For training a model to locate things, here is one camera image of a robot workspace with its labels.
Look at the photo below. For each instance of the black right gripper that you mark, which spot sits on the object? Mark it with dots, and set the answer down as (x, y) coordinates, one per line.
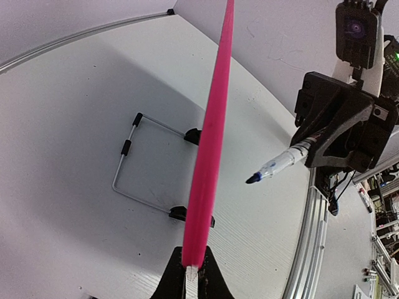
(357, 125)

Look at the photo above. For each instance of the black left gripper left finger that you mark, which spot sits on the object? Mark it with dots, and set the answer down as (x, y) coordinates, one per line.
(172, 283)

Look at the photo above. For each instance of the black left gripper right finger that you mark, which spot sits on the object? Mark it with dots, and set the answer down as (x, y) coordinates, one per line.
(211, 284)

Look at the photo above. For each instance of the white whiteboard marker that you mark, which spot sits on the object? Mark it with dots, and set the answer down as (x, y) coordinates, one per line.
(287, 158)

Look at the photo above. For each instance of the pink framed whiteboard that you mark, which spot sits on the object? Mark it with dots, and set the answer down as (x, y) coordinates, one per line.
(206, 173)

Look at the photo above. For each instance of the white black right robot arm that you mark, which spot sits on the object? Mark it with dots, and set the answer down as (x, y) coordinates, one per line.
(381, 80)

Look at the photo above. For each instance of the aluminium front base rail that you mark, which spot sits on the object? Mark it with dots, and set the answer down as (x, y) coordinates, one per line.
(304, 275)

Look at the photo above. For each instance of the wire whiteboard stand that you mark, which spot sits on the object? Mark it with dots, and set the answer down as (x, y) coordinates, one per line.
(192, 136)

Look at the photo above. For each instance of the aluminium table edge rail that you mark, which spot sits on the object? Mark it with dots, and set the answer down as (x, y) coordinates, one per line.
(42, 49)

